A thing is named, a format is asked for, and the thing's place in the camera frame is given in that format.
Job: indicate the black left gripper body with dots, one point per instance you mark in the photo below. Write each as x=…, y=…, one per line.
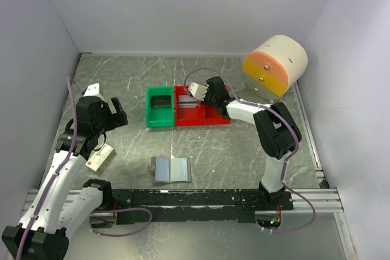
x=105, y=123

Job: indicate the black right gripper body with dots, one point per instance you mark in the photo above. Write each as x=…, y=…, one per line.
x=209, y=100

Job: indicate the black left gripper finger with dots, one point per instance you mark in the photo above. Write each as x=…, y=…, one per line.
x=117, y=105
x=118, y=119

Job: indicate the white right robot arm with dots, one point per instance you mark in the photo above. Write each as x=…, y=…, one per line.
x=277, y=131

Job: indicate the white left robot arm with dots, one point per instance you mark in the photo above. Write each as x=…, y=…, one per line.
x=45, y=229

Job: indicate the silver card in red bin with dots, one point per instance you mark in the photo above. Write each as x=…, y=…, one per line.
x=185, y=101

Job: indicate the black card in green bin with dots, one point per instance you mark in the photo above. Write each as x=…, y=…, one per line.
x=161, y=101

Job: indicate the red plastic bin right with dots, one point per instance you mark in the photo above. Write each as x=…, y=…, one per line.
x=210, y=115

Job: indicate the red plastic bin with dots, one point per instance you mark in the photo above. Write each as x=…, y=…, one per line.
x=185, y=116
x=210, y=115

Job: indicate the green plastic bin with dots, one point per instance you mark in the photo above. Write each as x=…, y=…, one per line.
x=159, y=117

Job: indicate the red plastic bin middle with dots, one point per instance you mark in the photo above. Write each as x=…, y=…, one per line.
x=185, y=116

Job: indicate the round beige drawer cabinet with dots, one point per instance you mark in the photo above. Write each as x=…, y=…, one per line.
x=271, y=69

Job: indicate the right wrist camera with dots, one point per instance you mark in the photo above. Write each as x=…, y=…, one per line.
x=198, y=91

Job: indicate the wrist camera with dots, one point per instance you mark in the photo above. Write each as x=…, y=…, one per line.
x=198, y=91
x=94, y=90

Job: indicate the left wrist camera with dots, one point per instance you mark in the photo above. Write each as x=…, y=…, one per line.
x=94, y=90

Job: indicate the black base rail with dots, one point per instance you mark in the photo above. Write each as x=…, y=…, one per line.
x=140, y=205

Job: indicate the aluminium frame rail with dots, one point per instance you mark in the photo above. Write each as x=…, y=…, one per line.
x=323, y=200

